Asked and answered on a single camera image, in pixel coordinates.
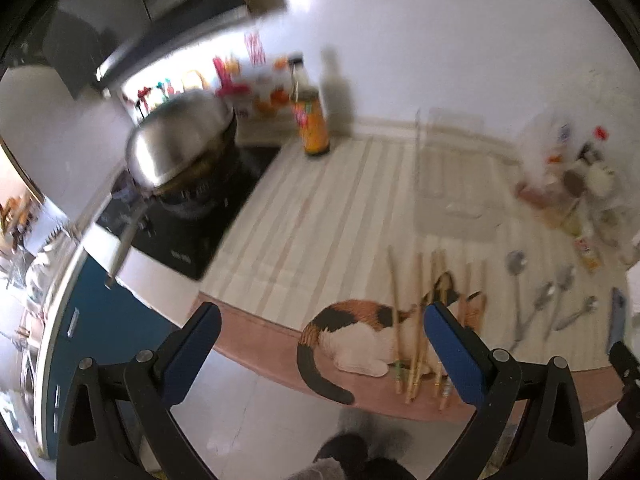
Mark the dark shoe on floor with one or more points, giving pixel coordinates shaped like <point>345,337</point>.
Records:
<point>349,455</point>

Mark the clear plastic organizer tray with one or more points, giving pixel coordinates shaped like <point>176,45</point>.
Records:
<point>455,191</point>

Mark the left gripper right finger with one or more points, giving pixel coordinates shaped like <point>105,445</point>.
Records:
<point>461,352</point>

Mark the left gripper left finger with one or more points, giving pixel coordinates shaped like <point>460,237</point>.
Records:
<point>184,352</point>

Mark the steel wok with handle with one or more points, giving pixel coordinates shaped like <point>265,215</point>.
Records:
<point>169,151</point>

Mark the blue smartphone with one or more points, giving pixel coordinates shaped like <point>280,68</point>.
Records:
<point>618,314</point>

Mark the small steel spoon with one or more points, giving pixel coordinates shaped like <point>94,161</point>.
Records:
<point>590,305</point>

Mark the striped cat placemat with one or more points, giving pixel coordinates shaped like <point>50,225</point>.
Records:
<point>340,227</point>

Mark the black induction cooktop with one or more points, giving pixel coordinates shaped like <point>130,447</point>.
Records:
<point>183,230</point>

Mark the orange sauce bottle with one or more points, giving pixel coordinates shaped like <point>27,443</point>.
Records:
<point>310,121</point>

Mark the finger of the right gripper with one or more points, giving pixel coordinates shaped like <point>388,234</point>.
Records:
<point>625,364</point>

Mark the blue cabinet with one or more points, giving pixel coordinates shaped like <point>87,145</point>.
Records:
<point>107,325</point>

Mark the large steel spoon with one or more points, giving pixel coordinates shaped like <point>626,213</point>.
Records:
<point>515,264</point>

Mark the wooden chopstick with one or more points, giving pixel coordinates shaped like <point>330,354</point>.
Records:
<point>421,358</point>
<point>417,332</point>

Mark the slim steel spoon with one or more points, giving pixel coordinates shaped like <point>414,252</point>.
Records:
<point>564,281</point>

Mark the colorful seasoning boxes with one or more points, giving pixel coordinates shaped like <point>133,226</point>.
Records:
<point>256,84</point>

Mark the medium steel spoon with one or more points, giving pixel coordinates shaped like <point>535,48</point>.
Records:
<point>543,296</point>

